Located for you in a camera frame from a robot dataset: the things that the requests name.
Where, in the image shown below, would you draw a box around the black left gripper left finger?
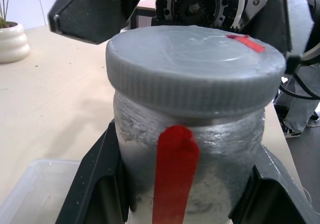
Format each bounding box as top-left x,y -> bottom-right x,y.
54,121 -> 131,224

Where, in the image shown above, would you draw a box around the finger of the grey-taped right gripper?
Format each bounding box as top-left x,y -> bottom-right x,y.
264,0 -> 315,75

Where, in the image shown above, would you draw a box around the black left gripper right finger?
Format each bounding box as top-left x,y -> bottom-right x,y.
227,143 -> 320,224

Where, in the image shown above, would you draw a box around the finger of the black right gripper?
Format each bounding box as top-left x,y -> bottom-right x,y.
47,0 -> 146,45

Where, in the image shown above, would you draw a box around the grey jar with white powder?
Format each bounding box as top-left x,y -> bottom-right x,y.
113,90 -> 266,224

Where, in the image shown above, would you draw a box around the grey ribbed screw lid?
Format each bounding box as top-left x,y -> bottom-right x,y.
105,25 -> 287,117

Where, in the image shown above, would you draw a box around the red tape strip on lid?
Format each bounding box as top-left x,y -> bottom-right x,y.
226,34 -> 266,53

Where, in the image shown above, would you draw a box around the clear plastic box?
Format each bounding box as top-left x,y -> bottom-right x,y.
0,158 -> 82,224

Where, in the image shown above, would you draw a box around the red tape strip on jar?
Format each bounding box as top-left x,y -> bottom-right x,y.
151,124 -> 201,224

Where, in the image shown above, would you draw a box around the black and white sneaker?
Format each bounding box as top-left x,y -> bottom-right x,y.
284,127 -> 304,139

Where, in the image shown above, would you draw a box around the person's blue jeans legs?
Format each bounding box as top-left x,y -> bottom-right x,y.
274,63 -> 320,132

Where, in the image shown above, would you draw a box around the white ribbed plant pot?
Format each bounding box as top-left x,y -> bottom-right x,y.
0,21 -> 31,64

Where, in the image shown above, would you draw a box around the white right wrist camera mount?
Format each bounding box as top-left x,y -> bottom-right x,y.
231,0 -> 270,31

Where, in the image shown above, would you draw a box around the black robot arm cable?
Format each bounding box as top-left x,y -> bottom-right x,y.
278,46 -> 320,100

